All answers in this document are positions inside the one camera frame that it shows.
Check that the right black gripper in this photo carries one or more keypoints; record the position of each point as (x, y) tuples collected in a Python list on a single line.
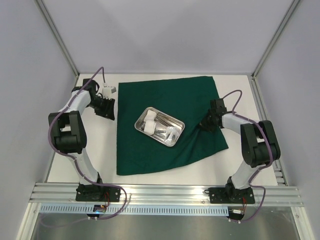
[(208, 120)]

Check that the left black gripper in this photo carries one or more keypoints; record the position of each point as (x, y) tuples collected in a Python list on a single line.
[(108, 112)]

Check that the green surgical drape cloth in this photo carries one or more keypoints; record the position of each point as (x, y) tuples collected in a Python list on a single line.
[(186, 99)]

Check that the white gauze pad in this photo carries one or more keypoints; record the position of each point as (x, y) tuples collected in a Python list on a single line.
[(149, 127), (150, 115)]

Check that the stainless steel instrument tray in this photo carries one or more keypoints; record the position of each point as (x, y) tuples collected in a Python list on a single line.
[(140, 123)]

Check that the clear sterile packet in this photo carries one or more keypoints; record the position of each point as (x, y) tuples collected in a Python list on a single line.
[(171, 134)]

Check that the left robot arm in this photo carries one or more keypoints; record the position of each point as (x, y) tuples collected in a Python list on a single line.
[(67, 135)]

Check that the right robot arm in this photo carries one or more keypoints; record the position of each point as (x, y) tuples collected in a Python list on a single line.
[(259, 145)]

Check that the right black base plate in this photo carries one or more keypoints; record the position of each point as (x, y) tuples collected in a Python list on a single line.
[(222, 195)]

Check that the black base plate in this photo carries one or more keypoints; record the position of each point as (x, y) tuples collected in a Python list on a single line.
[(222, 195), (94, 193)]

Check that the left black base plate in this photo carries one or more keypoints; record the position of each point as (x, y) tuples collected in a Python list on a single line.
[(94, 193)]

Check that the aluminium front rail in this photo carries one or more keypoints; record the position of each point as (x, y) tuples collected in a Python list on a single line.
[(171, 195)]

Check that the slotted cable duct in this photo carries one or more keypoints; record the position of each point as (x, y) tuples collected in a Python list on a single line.
[(64, 208)]

